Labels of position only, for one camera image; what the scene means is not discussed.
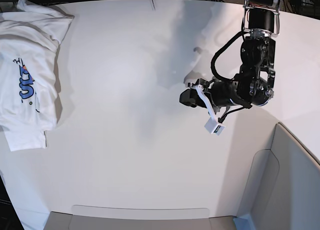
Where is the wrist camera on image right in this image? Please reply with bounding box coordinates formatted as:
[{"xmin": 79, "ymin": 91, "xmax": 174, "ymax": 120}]
[{"xmin": 204, "ymin": 118, "xmax": 225, "ymax": 135}]

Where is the grey side panel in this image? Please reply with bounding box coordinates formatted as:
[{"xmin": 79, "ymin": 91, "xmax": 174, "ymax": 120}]
[{"xmin": 233, "ymin": 123, "xmax": 320, "ymax": 229}]

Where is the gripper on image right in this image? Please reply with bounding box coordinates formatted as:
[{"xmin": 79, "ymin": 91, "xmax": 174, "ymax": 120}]
[{"xmin": 179, "ymin": 78, "xmax": 252, "ymax": 113}]

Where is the white printed t-shirt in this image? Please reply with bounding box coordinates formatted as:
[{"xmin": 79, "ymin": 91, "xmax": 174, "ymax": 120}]
[{"xmin": 0, "ymin": 0, "xmax": 73, "ymax": 151}]

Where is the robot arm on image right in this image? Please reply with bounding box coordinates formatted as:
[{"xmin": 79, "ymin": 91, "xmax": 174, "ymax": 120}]
[{"xmin": 179, "ymin": 0, "xmax": 281, "ymax": 123}]

